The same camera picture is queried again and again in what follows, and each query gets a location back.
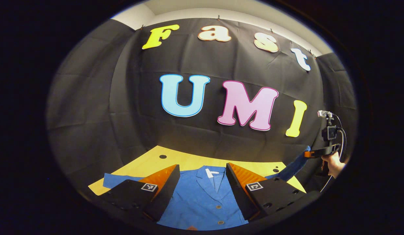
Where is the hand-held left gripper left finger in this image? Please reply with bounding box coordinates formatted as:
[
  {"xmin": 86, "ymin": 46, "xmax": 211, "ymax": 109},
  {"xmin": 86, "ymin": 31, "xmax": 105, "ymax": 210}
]
[{"xmin": 101, "ymin": 164, "xmax": 181, "ymax": 222}]

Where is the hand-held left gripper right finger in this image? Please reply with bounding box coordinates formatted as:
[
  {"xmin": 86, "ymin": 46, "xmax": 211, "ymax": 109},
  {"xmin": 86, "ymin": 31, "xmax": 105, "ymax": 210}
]
[{"xmin": 225, "ymin": 162, "xmax": 308, "ymax": 222}]

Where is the blue corduroy shirt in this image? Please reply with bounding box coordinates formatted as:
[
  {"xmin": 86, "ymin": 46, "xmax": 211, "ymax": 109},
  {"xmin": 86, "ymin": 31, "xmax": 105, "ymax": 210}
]
[{"xmin": 103, "ymin": 146, "xmax": 311, "ymax": 230}]

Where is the black backdrop cloth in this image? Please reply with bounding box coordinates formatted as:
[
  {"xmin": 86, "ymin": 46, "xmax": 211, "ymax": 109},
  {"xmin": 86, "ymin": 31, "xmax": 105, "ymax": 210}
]
[{"xmin": 47, "ymin": 18, "xmax": 358, "ymax": 196}]

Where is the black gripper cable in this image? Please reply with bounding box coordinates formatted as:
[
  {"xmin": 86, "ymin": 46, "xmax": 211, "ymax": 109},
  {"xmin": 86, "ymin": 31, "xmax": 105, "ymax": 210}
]
[{"xmin": 320, "ymin": 113, "xmax": 348, "ymax": 193}]

